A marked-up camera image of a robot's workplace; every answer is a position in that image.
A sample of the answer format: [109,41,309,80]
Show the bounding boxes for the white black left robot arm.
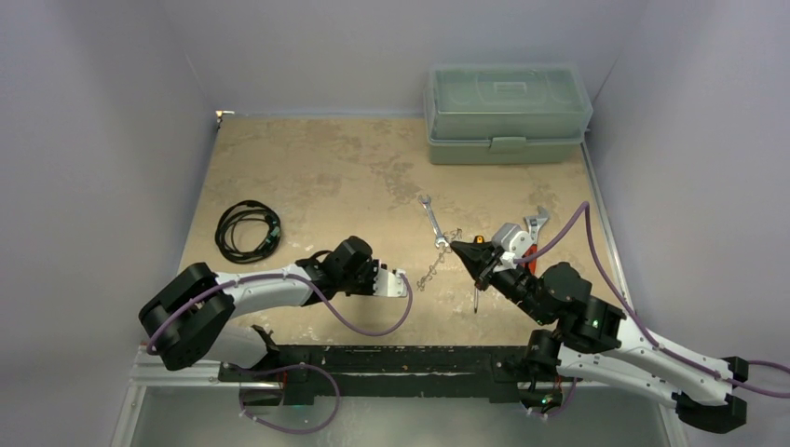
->
[138,236,405,381]

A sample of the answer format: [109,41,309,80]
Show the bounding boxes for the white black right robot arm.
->
[450,242,749,434]

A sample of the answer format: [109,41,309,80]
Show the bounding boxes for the small silver open-end wrench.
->
[417,196,449,249]

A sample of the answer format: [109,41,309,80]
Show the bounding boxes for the green translucent plastic toolbox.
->
[424,62,593,165]

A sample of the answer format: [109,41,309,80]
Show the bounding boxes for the screwdriver black yellow handle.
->
[471,235,485,315]

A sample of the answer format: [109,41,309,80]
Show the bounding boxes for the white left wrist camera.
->
[372,264,409,298]

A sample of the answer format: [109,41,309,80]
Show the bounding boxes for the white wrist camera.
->
[372,264,409,298]
[491,223,534,272]

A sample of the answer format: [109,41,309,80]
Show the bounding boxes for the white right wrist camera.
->
[491,223,534,272]

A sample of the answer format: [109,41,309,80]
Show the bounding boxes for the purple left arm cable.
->
[145,271,415,356]

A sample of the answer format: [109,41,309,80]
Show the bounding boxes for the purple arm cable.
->
[513,200,790,400]
[145,271,415,356]

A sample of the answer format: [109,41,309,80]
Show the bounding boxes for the adjustable wrench red handle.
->
[524,206,550,257]

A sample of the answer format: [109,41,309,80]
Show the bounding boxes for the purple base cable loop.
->
[238,362,342,436]

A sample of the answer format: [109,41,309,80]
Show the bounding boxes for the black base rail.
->
[218,345,549,405]

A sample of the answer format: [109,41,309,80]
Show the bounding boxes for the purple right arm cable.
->
[513,200,790,400]

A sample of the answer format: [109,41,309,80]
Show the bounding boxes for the coiled black cable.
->
[214,199,282,264]

